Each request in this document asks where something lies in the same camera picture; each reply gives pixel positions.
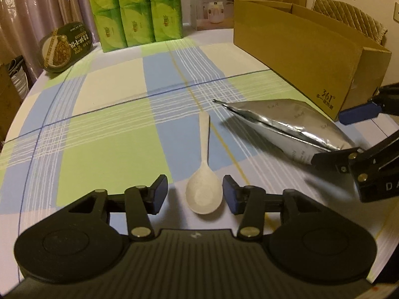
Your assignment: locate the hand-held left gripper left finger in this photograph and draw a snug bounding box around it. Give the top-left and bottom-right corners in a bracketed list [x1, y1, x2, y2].
[67, 174, 169, 240]

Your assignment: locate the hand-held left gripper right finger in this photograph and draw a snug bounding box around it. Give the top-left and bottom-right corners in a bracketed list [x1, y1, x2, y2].
[222, 174, 321, 240]

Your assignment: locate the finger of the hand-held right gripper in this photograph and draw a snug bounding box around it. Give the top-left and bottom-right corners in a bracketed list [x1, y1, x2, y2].
[338, 82, 399, 125]
[311, 130, 399, 175]

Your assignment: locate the white spoon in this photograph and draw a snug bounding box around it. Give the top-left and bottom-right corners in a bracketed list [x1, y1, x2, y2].
[186, 112, 223, 215]

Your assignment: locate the silver foil pouch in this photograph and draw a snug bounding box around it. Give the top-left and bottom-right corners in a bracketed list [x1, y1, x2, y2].
[213, 98, 364, 165]

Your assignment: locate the large brown cardboard box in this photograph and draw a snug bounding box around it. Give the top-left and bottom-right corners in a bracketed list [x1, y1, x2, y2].
[233, 0, 392, 122]

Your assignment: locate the checked cloth desktop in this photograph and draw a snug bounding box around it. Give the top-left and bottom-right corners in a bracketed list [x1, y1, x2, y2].
[0, 28, 399, 287]

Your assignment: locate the quilted chair back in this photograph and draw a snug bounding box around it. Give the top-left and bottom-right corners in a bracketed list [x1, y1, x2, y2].
[312, 0, 388, 46]

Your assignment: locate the black instant noodle bowl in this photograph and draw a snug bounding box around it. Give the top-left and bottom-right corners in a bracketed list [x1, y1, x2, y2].
[38, 21, 94, 74]

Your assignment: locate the tall brown cardboard box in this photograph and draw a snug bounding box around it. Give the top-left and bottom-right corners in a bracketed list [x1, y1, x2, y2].
[0, 64, 22, 141]

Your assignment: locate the white humidifier box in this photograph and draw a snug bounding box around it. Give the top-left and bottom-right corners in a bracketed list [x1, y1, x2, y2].
[187, 0, 235, 31]

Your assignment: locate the stack of green tissue packs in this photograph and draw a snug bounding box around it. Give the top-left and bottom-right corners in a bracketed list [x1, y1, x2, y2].
[85, 0, 184, 53]

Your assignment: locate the white striped bag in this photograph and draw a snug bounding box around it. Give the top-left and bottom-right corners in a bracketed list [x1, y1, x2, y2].
[8, 56, 30, 91]

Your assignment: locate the beige curtain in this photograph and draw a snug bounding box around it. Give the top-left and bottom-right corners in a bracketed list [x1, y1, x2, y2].
[0, 0, 94, 88]

